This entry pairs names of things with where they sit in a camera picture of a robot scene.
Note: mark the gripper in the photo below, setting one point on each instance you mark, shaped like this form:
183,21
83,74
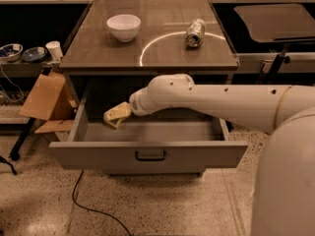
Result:
135,104

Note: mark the green yellow sponge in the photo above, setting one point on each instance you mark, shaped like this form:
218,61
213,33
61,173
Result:
114,123

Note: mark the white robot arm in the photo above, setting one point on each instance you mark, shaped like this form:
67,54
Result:
284,195

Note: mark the open grey top drawer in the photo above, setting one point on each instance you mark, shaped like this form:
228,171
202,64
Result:
193,141

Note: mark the grey drawer cabinet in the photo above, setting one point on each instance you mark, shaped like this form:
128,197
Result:
97,57

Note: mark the cardboard box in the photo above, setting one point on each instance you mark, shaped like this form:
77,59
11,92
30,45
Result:
50,100

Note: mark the white ceramic bowl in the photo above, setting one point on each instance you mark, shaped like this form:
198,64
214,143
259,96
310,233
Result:
124,27

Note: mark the white paper cup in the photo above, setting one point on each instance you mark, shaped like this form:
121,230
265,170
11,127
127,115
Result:
54,48

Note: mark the dark blue plate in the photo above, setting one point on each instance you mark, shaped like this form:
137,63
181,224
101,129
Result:
34,54

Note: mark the black left stand leg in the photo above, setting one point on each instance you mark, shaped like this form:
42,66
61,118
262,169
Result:
14,154

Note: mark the crushed metal can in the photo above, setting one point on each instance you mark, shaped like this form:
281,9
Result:
195,33

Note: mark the blue patterned bowl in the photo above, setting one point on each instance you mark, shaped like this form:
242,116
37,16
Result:
11,52

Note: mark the grey tray on stand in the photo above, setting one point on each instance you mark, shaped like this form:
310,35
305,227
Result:
277,22

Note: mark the black drawer handle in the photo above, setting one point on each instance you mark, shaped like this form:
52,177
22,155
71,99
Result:
150,157

